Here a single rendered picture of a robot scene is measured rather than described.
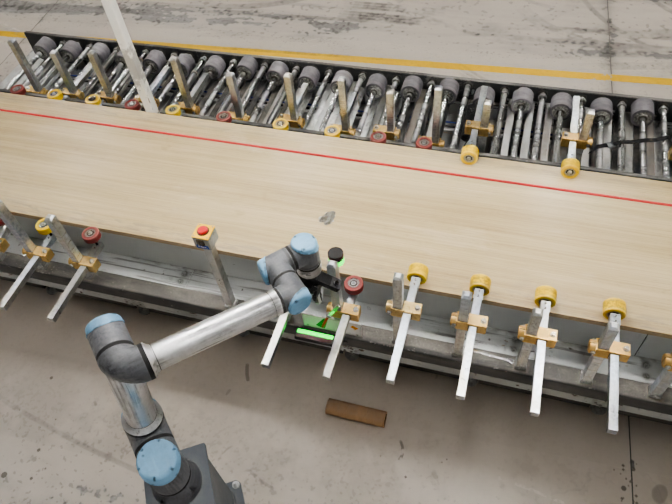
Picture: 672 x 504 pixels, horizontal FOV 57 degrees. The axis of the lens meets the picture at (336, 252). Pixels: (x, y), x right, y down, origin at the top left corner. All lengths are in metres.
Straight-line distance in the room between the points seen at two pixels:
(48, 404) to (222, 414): 0.96
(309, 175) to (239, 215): 0.39
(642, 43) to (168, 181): 3.90
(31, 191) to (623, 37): 4.42
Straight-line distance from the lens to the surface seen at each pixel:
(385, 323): 2.77
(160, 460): 2.39
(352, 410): 3.18
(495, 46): 5.36
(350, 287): 2.53
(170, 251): 3.05
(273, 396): 3.35
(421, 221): 2.75
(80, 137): 3.58
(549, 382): 2.64
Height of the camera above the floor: 2.99
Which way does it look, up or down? 52 degrees down
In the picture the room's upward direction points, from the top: 7 degrees counter-clockwise
